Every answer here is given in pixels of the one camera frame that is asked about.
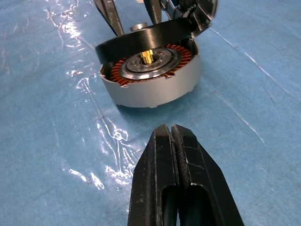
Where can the silver toothed rotor disc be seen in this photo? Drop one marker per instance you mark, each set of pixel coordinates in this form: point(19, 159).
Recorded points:
point(141, 70)

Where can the silver motor housing copper windings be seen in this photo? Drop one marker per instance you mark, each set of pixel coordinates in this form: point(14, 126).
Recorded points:
point(152, 96)

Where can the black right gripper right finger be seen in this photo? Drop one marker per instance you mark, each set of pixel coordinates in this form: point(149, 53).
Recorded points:
point(202, 179)

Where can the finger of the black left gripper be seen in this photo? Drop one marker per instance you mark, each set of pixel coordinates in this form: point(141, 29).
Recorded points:
point(110, 14)

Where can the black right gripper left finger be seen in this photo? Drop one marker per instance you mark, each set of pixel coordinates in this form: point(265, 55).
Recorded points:
point(152, 179)

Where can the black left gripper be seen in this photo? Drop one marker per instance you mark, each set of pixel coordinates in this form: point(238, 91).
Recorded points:
point(202, 16)

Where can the black rimmed wheel part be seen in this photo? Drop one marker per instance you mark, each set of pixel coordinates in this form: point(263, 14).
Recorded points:
point(145, 40)

